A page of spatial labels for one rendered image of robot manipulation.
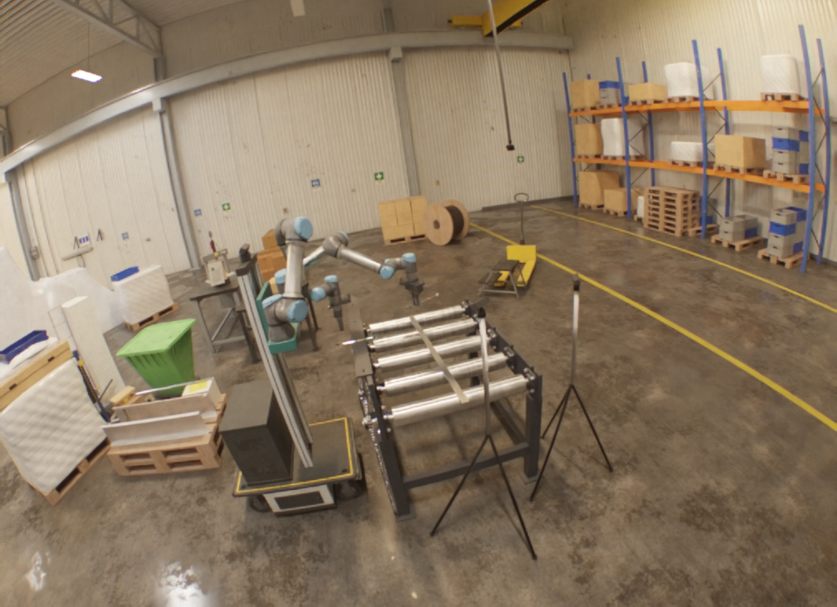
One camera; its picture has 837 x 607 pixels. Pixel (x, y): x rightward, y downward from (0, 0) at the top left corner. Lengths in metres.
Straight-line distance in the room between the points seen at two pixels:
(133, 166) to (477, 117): 11.62
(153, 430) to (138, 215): 10.88
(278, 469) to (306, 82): 11.37
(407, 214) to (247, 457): 8.03
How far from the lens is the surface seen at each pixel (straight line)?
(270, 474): 2.76
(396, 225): 9.77
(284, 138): 12.43
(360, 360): 2.14
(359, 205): 12.39
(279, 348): 2.10
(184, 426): 3.71
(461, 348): 2.68
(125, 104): 13.76
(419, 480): 2.52
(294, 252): 1.96
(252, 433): 2.53
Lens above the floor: 2.21
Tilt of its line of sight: 21 degrees down
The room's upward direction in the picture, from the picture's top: 8 degrees counter-clockwise
